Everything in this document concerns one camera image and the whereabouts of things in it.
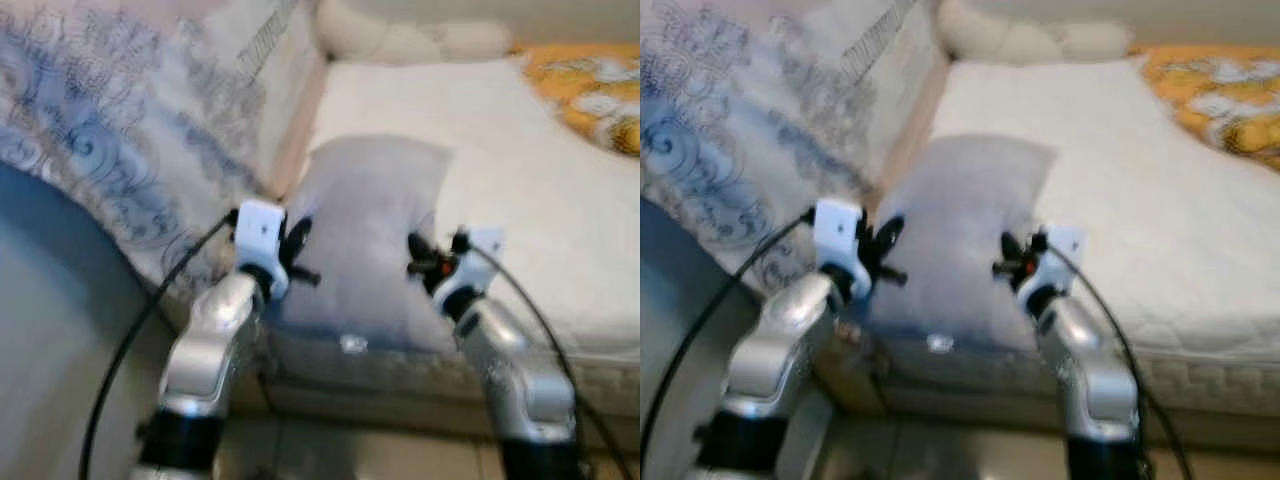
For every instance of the beige bed base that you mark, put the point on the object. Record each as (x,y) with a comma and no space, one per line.
(380,405)
(950,405)

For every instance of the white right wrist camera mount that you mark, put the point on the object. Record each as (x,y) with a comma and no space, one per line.
(475,262)
(1058,258)

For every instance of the white quilted mattress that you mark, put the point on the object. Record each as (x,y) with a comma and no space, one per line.
(1150,200)
(520,200)

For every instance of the yellow cartoon print blanket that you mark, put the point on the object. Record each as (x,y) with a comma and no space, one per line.
(590,90)
(1220,95)

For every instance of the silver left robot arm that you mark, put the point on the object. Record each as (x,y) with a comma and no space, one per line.
(215,340)
(780,340)

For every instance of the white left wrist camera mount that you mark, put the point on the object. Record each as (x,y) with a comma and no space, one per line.
(260,230)
(838,232)

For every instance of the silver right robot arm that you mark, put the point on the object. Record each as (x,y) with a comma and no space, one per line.
(1085,360)
(510,360)

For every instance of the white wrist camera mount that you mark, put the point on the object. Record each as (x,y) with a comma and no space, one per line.
(1058,258)
(475,262)
(838,232)
(260,230)

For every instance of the grey pillow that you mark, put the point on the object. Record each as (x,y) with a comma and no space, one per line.
(370,200)
(960,190)

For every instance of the ornament printed headboard cover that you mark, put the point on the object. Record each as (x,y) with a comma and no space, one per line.
(740,100)
(120,100)

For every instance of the beige tube cushion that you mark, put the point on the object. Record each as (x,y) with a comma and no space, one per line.
(1030,33)
(410,35)

